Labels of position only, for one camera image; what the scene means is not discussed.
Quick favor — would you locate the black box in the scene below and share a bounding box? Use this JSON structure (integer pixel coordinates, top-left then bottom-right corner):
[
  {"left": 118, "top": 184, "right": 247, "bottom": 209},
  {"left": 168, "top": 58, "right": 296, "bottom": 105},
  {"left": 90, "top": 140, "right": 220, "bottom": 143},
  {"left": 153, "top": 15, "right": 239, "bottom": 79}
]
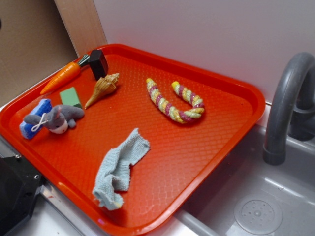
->
[{"left": 89, "top": 49, "right": 108, "bottom": 81}]

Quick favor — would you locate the orange plastic tray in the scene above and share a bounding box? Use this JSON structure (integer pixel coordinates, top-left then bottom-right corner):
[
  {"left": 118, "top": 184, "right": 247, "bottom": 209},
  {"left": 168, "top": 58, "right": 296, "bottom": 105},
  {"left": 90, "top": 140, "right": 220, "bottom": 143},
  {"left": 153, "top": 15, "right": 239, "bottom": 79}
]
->
[{"left": 0, "top": 44, "right": 265, "bottom": 236}]

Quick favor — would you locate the tan spiral seashell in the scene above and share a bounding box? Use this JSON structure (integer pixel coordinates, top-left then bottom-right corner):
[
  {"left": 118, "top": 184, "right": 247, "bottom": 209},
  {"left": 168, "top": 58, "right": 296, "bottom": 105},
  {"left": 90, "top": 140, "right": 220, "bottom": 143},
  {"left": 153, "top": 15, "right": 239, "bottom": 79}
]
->
[{"left": 85, "top": 73, "right": 120, "bottom": 109}]

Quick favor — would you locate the light blue cloth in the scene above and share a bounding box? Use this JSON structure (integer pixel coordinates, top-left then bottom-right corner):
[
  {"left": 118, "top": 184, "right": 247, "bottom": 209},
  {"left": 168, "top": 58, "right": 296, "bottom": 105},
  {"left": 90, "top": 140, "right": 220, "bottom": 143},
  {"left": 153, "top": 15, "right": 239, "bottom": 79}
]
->
[{"left": 92, "top": 128, "right": 150, "bottom": 210}]

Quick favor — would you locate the green block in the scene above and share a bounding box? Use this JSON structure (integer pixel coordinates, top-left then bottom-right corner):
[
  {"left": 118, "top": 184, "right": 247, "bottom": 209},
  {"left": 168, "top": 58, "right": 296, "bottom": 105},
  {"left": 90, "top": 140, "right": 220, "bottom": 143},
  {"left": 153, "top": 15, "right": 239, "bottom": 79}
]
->
[{"left": 60, "top": 87, "right": 82, "bottom": 108}]

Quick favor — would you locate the grey plush bunny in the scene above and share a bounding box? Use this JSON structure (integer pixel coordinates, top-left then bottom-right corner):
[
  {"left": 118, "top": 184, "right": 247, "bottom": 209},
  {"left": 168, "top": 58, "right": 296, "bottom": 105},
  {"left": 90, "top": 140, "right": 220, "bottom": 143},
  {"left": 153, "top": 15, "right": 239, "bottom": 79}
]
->
[{"left": 24, "top": 105, "right": 85, "bottom": 134}]

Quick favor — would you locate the orange toy carrot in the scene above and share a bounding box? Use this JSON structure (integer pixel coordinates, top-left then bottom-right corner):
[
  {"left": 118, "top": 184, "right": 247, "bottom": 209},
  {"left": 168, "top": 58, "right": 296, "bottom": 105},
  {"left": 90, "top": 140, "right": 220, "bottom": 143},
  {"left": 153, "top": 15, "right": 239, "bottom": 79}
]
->
[{"left": 40, "top": 54, "right": 90, "bottom": 95}]

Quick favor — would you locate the blue sponge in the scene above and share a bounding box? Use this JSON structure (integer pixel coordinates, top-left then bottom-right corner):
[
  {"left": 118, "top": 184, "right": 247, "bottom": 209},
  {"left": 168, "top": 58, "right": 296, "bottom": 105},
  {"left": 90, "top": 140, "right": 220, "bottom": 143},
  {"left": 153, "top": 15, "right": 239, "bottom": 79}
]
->
[{"left": 19, "top": 99, "right": 52, "bottom": 140}]

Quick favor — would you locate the grey sink basin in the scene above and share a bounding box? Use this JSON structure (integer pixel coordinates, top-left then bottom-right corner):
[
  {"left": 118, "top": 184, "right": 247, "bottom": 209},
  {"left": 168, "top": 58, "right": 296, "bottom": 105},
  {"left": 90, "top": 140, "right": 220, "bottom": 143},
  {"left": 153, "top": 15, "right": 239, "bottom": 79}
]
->
[{"left": 176, "top": 125, "right": 315, "bottom": 236}]

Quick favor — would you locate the wooden beam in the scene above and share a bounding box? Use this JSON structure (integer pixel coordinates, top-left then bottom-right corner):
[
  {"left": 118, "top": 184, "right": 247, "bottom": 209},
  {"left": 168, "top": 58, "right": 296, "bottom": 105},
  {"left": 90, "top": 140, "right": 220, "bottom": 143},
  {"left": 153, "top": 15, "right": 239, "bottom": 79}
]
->
[{"left": 54, "top": 0, "right": 107, "bottom": 56}]

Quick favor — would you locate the grey toy faucet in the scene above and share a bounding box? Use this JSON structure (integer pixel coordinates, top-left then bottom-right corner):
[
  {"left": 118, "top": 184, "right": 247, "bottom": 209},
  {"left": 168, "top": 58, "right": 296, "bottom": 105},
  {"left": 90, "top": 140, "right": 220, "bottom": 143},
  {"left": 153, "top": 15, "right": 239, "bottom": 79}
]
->
[{"left": 263, "top": 52, "right": 315, "bottom": 165}]

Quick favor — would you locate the sink drain cover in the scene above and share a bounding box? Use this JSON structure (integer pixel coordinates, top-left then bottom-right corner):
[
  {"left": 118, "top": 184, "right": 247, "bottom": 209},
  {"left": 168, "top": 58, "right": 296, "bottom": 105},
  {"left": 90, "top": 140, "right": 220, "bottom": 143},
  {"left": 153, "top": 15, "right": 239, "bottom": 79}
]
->
[{"left": 234, "top": 197, "right": 283, "bottom": 235}]

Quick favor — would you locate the striped rope candy cane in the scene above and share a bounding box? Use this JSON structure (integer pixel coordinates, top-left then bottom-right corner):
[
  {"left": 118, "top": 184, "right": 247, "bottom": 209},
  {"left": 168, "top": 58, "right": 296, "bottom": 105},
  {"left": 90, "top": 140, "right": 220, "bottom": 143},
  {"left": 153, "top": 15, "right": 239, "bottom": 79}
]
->
[{"left": 146, "top": 78, "right": 205, "bottom": 125}]

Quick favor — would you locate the black bracket with screws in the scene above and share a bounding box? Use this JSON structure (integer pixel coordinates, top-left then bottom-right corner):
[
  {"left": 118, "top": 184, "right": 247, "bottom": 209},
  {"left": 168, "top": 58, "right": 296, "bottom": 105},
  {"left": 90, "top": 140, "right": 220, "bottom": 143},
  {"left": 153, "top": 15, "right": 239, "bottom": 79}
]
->
[{"left": 0, "top": 156, "right": 43, "bottom": 236}]

